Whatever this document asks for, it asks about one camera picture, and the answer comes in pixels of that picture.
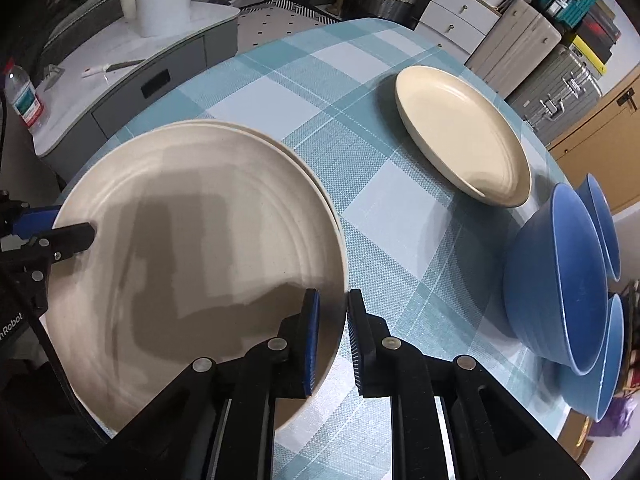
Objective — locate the dotted rug with striped edge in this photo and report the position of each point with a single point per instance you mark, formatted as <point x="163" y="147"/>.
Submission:
<point x="270" y="25"/>

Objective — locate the black red shoe box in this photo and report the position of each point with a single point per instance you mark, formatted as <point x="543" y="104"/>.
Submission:
<point x="600" y="30"/>

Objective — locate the silver suitcase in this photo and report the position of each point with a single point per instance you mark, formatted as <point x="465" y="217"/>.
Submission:
<point x="555" y="95"/>

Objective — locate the blue bowl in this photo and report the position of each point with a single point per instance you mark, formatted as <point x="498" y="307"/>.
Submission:
<point x="602" y="230"/>
<point x="545" y="280"/>
<point x="600" y="375"/>

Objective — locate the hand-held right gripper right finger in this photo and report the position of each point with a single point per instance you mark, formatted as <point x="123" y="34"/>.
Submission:
<point x="356" y="345"/>

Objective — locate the yellow black box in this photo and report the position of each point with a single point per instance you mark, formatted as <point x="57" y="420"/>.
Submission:
<point x="587" y="57"/>

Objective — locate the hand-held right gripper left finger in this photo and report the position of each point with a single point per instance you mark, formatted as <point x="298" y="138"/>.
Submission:
<point x="312" y="345"/>

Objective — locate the white cup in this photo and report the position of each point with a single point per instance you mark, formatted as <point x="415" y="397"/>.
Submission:
<point x="128" y="6"/>

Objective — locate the teal checked tablecloth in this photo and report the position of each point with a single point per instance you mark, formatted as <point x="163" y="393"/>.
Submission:
<point x="390" y="240"/>

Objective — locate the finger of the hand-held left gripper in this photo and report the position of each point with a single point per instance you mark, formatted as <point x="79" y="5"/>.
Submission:
<point x="35" y="220"/>
<point x="70" y="239"/>

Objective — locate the beige suitcase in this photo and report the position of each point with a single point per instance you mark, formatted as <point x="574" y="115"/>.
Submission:
<point x="515" y="45"/>

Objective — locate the wooden door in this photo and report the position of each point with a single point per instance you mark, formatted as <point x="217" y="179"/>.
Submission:
<point x="600" y="135"/>

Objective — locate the white drawer dresser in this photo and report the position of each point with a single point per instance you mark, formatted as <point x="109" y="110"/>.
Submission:
<point x="455" y="15"/>

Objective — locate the cream plate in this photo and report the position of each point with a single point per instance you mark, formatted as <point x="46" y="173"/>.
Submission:
<point x="460" y="130"/>
<point x="200" y="240"/>
<point x="300" y="164"/>

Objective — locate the clear water bottle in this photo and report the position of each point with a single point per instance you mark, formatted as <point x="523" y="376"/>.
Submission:
<point x="24" y="100"/>

